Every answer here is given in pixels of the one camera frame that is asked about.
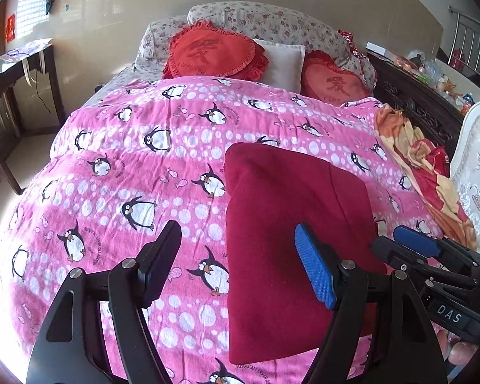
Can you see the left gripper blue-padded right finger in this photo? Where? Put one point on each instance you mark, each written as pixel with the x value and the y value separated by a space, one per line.
pixel 379 332

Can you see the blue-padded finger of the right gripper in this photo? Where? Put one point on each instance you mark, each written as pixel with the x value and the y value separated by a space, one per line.
pixel 452 255

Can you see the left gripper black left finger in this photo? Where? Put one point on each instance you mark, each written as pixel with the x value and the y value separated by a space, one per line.
pixel 95 330

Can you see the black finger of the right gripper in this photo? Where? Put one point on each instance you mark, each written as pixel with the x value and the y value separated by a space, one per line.
pixel 395 255

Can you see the dark red fleece garment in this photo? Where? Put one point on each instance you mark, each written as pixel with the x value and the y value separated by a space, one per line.
pixel 273 310

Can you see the right hand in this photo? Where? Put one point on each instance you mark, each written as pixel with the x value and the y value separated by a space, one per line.
pixel 455 352

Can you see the orange yellow blanket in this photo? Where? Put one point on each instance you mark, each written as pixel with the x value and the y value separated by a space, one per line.
pixel 426 167

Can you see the clutter of toys on ledge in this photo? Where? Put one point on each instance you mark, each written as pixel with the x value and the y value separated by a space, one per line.
pixel 430 74

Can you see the large red heart cushion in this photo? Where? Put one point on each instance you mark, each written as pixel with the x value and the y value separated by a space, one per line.
pixel 323 80

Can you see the metal stair railing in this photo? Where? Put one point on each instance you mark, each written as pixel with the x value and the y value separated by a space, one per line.
pixel 464 55

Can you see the pink penguin blanket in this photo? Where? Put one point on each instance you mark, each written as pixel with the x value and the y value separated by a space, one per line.
pixel 147 152

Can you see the white pillow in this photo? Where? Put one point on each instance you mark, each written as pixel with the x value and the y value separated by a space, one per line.
pixel 285 63

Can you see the dark wooden desk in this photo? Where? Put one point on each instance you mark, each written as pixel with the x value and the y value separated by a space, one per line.
pixel 41 61

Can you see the floral headboard bolster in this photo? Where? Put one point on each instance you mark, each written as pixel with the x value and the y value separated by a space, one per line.
pixel 280 25

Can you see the small red heart cushion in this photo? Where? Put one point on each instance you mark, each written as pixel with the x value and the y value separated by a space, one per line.
pixel 203 49

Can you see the floral bed pillow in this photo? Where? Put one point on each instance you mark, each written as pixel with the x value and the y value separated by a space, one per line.
pixel 154 46

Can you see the dark carved wooden bed frame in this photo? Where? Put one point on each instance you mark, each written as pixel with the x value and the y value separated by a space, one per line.
pixel 438 119

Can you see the red wall sticker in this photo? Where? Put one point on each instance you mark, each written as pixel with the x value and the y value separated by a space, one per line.
pixel 10 28

